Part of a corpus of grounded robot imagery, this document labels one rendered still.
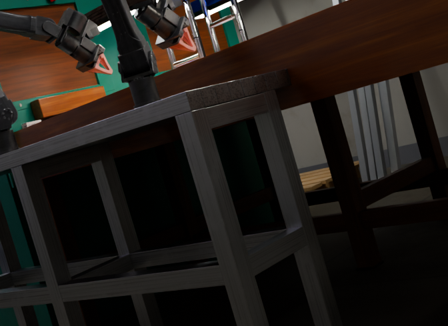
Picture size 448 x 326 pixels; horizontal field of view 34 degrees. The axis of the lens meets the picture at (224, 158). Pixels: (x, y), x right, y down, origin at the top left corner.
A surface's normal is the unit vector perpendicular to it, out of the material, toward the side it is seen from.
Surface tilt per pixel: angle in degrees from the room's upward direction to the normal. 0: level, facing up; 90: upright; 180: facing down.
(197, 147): 90
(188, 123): 90
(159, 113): 90
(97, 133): 90
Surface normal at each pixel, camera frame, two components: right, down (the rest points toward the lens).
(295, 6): -0.61, 0.22
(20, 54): 0.69, -0.17
